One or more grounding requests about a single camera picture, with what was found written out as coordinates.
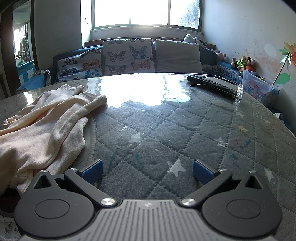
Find hanging clothes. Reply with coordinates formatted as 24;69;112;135
19;38;30;61

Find cream knit pants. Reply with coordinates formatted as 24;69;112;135
0;85;108;197

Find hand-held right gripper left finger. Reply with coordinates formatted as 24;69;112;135
33;159;117;207

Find colourful pinwheel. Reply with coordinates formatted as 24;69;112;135
272;42;296;86

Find butterfly print cushion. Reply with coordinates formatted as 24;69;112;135
57;48;103;84
102;38;154;76

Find plain grey cushion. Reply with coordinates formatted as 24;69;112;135
154;39;204;74

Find white and black plush toy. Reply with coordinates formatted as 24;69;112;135
194;37;208;49

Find black remote control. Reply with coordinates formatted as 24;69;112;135
187;75;239;98

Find window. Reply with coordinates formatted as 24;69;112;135
91;0;201;30

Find grey cloth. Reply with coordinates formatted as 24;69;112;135
35;69;52;85

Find clear plastic storage box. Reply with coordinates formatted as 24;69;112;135
242;70;282;105

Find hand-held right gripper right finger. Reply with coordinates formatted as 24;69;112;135
181;159;264;207

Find blue and white cabinet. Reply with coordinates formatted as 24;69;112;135
17;60;36;84

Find blue sofa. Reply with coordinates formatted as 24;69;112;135
16;40;243;93

